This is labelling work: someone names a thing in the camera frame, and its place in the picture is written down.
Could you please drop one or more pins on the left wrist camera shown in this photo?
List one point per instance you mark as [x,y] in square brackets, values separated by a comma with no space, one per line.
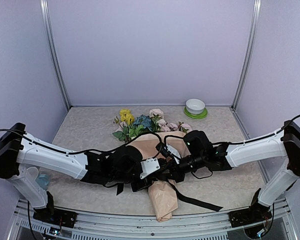
[151,165]

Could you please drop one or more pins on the aluminium front rail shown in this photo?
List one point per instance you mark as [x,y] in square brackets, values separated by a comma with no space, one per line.
[98,226]

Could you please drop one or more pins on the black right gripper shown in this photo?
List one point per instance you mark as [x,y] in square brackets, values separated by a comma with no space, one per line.
[175,174]

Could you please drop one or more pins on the white ceramic bowl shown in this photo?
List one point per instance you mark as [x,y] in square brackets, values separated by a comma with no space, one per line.
[195,106]

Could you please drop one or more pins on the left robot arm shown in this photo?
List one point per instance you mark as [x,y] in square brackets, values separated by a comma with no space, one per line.
[22,154]

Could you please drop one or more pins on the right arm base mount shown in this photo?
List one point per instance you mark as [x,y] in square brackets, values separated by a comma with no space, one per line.
[253,214]

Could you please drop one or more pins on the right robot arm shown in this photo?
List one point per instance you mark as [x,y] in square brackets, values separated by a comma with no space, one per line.
[281,144]

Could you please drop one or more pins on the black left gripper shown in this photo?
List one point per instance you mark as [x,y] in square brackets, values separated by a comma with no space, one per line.
[148,182]

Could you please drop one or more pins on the blue fake flower stem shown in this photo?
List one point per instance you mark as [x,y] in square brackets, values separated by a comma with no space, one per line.
[145,121]

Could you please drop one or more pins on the yellow fake flower stem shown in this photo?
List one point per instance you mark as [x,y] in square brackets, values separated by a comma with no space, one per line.
[127,130]

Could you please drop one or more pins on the aluminium frame post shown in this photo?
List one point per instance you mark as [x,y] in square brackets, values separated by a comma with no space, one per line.
[53,52]
[248,53]

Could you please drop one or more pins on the white paper cup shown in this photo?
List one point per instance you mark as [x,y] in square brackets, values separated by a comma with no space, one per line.
[33,171]

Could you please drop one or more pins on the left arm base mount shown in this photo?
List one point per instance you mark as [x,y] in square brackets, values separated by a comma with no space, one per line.
[60,217]

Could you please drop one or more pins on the aluminium frame post right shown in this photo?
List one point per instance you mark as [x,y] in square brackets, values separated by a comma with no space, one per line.
[248,53]

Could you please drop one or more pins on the green plate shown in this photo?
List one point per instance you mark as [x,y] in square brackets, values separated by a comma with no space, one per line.
[201,115]

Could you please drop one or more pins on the aluminium frame post left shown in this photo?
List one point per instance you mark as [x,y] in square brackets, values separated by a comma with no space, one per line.
[53,52]

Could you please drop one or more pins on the black printed ribbon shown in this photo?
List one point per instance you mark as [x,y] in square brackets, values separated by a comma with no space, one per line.
[195,200]

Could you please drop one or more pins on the green pink wrapping paper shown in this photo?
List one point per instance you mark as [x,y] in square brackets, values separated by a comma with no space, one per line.
[146,145]

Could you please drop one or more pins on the pink rose stem bunch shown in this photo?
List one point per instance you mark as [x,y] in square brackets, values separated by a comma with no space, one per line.
[164,126]

